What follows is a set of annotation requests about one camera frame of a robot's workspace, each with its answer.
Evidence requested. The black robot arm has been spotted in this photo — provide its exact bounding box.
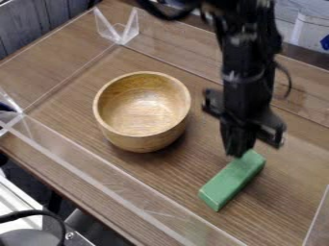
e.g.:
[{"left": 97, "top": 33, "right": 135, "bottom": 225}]
[{"left": 136, "top": 0, "right": 287, "bottom": 158}]

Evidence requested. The black cable bottom left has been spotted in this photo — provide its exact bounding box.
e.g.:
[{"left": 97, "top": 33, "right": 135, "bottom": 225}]
[{"left": 0, "top": 209, "right": 68, "bottom": 246}]

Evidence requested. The brown wooden bowl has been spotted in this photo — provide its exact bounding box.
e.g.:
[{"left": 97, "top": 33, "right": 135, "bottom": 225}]
[{"left": 92, "top": 71, "right": 191, "bottom": 153}]

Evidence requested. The green rectangular block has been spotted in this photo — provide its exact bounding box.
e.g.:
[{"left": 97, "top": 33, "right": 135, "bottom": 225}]
[{"left": 198, "top": 150, "right": 266, "bottom": 211}]

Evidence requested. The clear acrylic front wall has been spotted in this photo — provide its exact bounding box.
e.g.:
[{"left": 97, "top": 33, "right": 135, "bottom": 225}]
[{"left": 0, "top": 97, "right": 246, "bottom": 246}]

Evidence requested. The white container top right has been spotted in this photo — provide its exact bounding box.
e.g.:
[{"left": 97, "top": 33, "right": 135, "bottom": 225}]
[{"left": 290, "top": 12, "right": 329, "bottom": 54}]

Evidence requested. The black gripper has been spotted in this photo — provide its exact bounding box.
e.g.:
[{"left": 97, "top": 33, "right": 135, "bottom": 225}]
[{"left": 202, "top": 88, "right": 286, "bottom": 158}]

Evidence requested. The grey metal stand base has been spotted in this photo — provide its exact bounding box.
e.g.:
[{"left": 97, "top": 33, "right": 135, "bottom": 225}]
[{"left": 0, "top": 222, "right": 96, "bottom": 246}]

